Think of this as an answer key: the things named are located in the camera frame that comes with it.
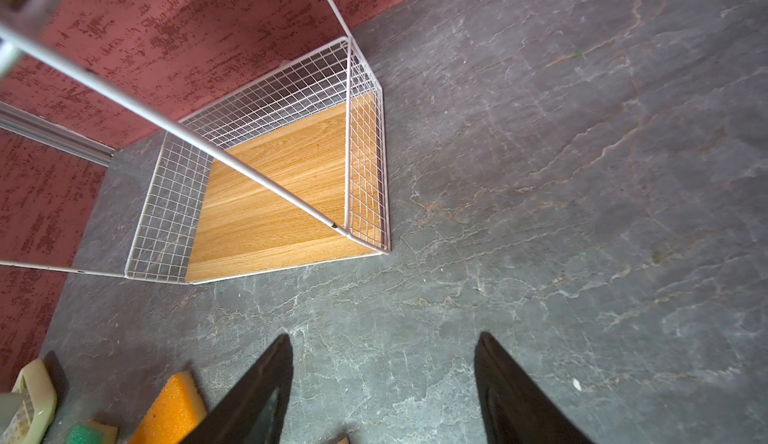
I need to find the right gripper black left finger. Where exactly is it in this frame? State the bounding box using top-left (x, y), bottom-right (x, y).
top-left (183, 334), bottom-right (294, 444)

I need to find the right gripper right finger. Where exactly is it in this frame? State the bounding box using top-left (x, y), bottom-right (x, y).
top-left (474, 331), bottom-right (591, 444)

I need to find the orange sponge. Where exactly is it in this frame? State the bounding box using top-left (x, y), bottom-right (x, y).
top-left (129, 371), bottom-right (208, 444)

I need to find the bottom wooden shelf board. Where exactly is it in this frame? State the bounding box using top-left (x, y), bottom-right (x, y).
top-left (186, 92), bottom-right (390, 283)

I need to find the light green sponge left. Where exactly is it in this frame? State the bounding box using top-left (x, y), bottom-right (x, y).
top-left (65, 421), bottom-right (118, 444)

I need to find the beige calculator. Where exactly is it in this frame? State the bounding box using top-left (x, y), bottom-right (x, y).
top-left (1, 358), bottom-right (57, 443)

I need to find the white wire shelf rack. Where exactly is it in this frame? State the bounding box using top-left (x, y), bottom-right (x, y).
top-left (1, 0), bottom-right (392, 285)

